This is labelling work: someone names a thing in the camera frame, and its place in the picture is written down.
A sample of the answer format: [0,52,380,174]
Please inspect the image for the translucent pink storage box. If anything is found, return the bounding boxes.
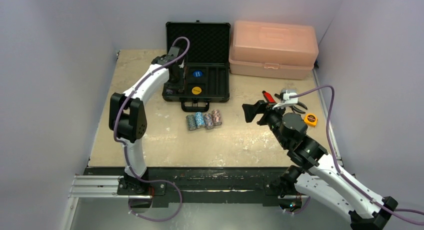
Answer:
[228,20,319,80]

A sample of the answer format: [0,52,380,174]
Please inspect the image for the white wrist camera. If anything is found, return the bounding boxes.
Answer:
[167,46,184,58]
[272,89,299,110]

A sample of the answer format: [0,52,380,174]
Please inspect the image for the light blue chip stack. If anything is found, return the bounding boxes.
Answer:
[194,112,206,129]

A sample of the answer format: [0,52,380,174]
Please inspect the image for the pink blue chip stack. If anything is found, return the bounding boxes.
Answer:
[203,113,215,130]

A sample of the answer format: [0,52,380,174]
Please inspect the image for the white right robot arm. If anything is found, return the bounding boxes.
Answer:
[243,100,398,230]

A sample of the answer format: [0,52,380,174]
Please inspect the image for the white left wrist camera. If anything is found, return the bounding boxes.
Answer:
[167,46,184,58]

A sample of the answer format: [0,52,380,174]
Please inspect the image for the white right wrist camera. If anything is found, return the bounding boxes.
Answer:
[272,89,299,110]

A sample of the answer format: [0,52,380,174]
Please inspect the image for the black poker set case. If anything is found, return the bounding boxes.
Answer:
[162,20,231,113]

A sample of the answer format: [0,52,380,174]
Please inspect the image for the black handled pliers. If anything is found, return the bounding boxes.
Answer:
[274,93,308,114]

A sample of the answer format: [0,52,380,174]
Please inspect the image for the pink poker chip stack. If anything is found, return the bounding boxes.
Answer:
[211,109,223,126]

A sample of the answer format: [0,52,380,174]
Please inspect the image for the yellow tape measure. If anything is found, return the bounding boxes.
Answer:
[304,113,318,127]

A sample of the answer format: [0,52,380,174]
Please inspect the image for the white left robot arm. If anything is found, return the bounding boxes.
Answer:
[109,55,264,197]

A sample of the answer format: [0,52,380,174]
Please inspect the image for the yellow big blind button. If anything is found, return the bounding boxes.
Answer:
[191,86,203,95]

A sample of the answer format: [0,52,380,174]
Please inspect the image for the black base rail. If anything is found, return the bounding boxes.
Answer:
[69,167,308,209]

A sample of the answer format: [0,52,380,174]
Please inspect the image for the red handled cutter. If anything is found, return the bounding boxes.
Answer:
[262,90,276,104]

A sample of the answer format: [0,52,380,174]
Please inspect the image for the grey green chip stack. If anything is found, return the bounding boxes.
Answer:
[186,114,197,131]

